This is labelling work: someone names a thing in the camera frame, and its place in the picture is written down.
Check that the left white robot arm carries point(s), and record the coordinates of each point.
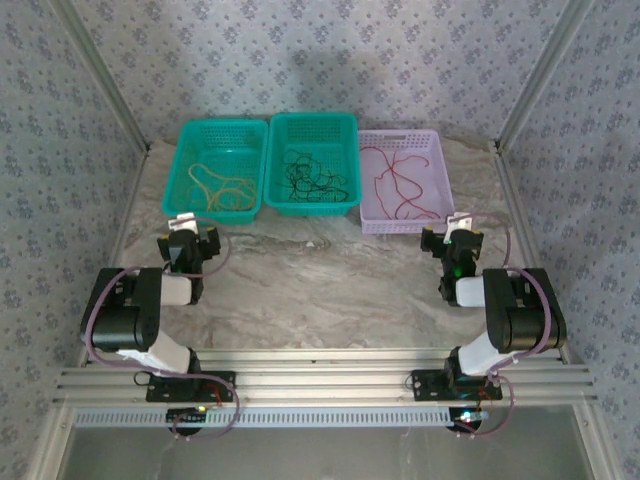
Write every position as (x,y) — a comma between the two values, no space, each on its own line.
(125,320)

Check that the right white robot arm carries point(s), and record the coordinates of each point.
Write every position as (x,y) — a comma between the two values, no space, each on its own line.
(520,320)

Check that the lavender plastic basket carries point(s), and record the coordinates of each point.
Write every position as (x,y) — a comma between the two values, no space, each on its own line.
(440,195)

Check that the teal plastic basket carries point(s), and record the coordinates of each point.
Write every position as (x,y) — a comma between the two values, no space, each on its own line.
(315,130)
(220,140)

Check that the small circuit board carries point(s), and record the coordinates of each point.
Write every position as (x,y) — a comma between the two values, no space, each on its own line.
(470,417)
(187,415)

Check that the aluminium side rail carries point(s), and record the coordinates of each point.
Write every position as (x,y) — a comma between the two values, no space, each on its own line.
(520,225)
(124,225)

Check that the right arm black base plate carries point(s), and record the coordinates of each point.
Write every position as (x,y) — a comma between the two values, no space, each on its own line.
(425,382)

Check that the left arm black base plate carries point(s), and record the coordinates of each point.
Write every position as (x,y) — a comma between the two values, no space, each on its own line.
(222,382)

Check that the aluminium rail beam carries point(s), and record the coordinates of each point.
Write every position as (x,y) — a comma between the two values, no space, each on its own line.
(320,370)

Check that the aluminium frame post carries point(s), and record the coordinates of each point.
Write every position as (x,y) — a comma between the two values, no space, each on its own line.
(102,75)
(542,75)

